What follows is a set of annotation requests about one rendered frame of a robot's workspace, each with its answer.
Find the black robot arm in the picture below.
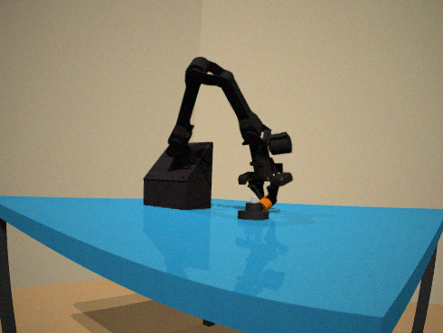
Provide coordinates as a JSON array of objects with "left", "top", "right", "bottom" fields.
[{"left": 165, "top": 57, "right": 293, "bottom": 169}]

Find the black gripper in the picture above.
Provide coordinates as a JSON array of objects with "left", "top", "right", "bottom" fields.
[{"left": 238, "top": 156, "right": 293, "bottom": 205}]

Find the orange knob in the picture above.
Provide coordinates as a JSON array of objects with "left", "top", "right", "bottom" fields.
[{"left": 257, "top": 194, "right": 273, "bottom": 211}]

